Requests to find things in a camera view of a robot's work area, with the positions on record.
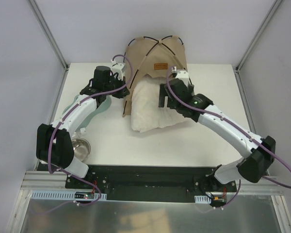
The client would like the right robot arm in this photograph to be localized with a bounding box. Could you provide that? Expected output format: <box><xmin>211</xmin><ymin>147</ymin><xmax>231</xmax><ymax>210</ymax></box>
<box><xmin>159</xmin><ymin>79</ymin><xmax>276</xmax><ymax>192</ymax></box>

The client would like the beige fabric pet tent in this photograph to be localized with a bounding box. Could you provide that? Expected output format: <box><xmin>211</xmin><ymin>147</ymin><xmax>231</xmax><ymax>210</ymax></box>
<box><xmin>122</xmin><ymin>35</ymin><xmax>187</xmax><ymax>117</ymax></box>

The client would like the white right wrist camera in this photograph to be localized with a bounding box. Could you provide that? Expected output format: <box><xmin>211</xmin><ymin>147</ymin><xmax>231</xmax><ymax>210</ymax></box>
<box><xmin>171</xmin><ymin>66</ymin><xmax>190</xmax><ymax>85</ymax></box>

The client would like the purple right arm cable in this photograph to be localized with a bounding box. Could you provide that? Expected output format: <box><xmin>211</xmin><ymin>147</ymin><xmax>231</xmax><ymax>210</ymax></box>
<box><xmin>166</xmin><ymin>67</ymin><xmax>291</xmax><ymax>211</ymax></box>

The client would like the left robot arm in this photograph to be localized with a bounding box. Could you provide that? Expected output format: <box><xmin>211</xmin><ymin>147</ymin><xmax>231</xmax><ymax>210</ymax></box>
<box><xmin>36</xmin><ymin>62</ymin><xmax>129</xmax><ymax>189</ymax></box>

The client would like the steel pet bowl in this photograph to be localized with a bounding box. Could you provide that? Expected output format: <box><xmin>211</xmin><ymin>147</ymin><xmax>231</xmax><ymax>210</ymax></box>
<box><xmin>72</xmin><ymin>138</ymin><xmax>91</xmax><ymax>162</ymax></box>

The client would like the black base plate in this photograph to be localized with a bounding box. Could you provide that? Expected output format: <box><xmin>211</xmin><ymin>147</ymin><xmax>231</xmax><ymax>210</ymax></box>
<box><xmin>65</xmin><ymin>165</ymin><xmax>240</xmax><ymax>205</ymax></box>

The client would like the green double pet bowl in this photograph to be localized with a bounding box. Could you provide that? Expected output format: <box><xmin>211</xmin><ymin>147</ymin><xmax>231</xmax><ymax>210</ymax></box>
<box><xmin>59</xmin><ymin>95</ymin><xmax>112</xmax><ymax>133</ymax></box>

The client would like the white fluffy cushion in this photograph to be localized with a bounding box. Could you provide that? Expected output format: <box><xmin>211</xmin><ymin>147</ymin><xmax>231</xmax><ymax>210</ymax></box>
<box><xmin>131</xmin><ymin>75</ymin><xmax>186</xmax><ymax>133</ymax></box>

